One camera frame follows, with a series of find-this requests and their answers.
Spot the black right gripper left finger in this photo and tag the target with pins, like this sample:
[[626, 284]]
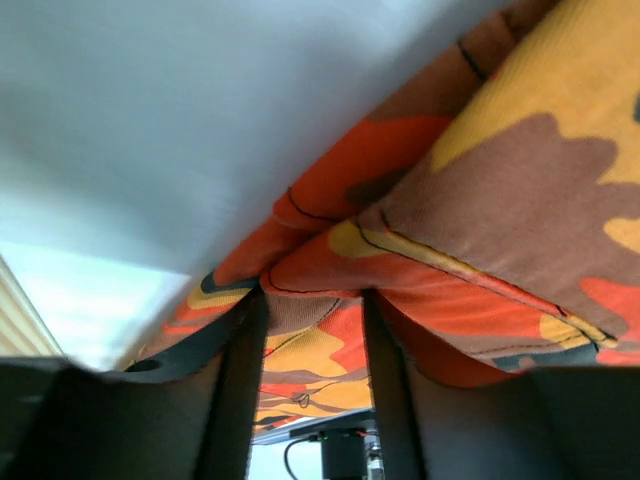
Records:
[[235, 380]]

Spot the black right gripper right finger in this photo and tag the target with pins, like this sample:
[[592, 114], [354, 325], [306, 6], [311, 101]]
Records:
[[393, 341]]

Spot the orange camouflage trousers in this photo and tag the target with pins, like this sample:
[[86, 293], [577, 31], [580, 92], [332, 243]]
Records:
[[493, 201]]

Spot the wooden clothes rack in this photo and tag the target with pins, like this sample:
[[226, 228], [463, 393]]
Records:
[[23, 332]]

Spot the aluminium front rail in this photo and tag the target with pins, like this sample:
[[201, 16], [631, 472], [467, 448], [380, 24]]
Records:
[[361, 419]]

